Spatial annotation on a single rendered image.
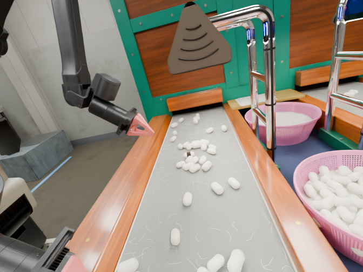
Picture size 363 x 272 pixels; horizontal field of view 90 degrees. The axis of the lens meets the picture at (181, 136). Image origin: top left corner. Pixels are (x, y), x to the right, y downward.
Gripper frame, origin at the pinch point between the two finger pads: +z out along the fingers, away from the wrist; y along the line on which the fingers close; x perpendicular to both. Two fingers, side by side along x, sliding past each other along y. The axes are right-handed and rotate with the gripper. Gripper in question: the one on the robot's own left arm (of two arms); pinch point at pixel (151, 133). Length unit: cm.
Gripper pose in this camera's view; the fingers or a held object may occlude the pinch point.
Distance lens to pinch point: 58.9
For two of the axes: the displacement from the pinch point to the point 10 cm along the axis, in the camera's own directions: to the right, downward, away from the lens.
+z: 8.8, 4.5, 1.3
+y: 0.8, -4.1, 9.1
